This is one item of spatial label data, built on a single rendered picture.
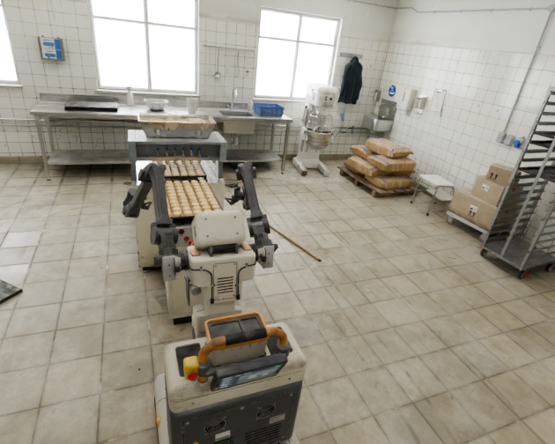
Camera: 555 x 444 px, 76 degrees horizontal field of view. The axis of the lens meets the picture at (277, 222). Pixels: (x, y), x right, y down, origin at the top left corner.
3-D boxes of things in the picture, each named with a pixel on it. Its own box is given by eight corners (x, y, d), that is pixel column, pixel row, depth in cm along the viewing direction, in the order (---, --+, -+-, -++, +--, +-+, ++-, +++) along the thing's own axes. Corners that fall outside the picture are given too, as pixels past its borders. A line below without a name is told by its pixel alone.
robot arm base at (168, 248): (154, 260, 145) (184, 256, 149) (152, 241, 148) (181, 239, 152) (153, 267, 152) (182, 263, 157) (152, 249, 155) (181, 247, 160)
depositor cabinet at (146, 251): (136, 211, 412) (130, 139, 374) (199, 208, 437) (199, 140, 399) (139, 276, 307) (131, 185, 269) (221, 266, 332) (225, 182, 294)
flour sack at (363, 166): (344, 164, 589) (345, 153, 581) (364, 163, 607) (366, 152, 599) (371, 179, 533) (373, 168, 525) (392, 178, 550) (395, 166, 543)
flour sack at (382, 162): (382, 173, 515) (385, 162, 508) (364, 164, 548) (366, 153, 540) (418, 170, 547) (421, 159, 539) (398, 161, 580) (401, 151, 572)
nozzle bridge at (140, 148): (130, 170, 296) (127, 129, 280) (217, 169, 321) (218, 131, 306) (131, 185, 269) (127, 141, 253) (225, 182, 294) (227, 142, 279)
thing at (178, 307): (162, 272, 314) (157, 177, 274) (201, 268, 326) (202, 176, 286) (169, 329, 257) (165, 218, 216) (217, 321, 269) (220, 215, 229)
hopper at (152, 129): (138, 130, 282) (137, 112, 275) (209, 131, 301) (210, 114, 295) (139, 140, 258) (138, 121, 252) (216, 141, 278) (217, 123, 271)
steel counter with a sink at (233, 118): (43, 181, 458) (23, 80, 403) (52, 163, 515) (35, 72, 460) (285, 174, 582) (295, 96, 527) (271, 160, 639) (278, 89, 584)
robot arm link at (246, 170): (233, 157, 186) (252, 153, 187) (235, 172, 198) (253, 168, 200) (249, 233, 168) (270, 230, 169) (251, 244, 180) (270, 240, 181)
